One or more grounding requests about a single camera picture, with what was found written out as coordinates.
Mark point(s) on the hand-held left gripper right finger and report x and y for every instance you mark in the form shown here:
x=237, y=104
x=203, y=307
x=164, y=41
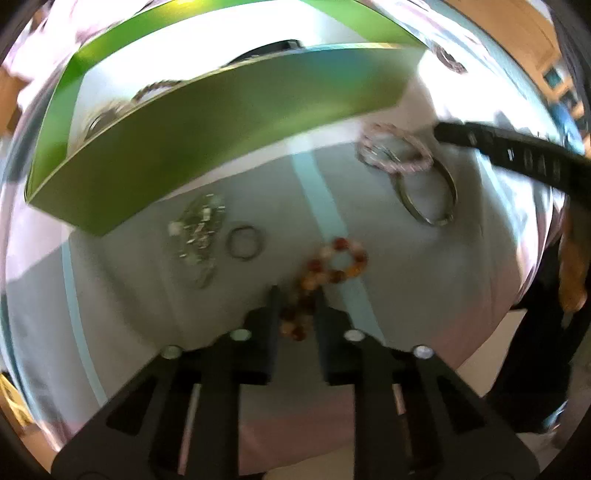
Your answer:
x=330, y=346

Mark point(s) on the metal bangle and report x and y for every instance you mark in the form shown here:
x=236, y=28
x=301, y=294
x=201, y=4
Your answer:
x=431, y=221

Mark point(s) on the pale bangle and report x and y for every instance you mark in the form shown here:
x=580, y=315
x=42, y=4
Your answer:
x=94, y=124

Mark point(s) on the green cardboard box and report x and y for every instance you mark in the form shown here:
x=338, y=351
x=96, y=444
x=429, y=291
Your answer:
x=231, y=120

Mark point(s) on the person's right hand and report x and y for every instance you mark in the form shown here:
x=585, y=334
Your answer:
x=572, y=272

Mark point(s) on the wooden wardrobe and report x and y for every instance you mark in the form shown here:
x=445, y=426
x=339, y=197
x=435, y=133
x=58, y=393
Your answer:
x=508, y=27

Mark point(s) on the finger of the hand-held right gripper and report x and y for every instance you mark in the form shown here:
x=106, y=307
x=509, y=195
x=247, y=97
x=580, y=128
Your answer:
x=508, y=152

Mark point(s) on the black wristwatch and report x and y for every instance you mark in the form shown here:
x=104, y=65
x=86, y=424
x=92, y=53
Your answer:
x=291, y=44

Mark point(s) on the green stone jewelry piece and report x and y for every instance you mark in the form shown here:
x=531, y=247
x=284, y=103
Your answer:
x=198, y=226

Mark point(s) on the person's dark clothing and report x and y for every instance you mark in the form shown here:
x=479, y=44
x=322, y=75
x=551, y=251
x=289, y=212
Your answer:
x=545, y=369

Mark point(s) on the plaid bed sheet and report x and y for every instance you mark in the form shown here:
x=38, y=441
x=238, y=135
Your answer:
x=138, y=323

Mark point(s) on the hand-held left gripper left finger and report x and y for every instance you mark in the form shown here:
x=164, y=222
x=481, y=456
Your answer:
x=263, y=346

